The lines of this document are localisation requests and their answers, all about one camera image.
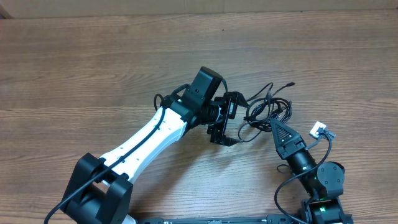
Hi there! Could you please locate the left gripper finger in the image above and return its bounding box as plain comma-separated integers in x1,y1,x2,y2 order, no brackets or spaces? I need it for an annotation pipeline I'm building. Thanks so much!
238,93,249,108
222,137,242,147

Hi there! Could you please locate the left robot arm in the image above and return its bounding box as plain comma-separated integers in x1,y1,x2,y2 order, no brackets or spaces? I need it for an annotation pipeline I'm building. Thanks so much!
54,67,248,224

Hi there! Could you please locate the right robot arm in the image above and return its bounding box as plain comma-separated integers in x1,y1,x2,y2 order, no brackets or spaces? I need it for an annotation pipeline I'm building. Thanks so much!
267,119,354,224

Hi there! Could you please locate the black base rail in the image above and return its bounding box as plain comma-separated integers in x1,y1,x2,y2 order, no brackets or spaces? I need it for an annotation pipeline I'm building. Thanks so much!
136,215,297,224

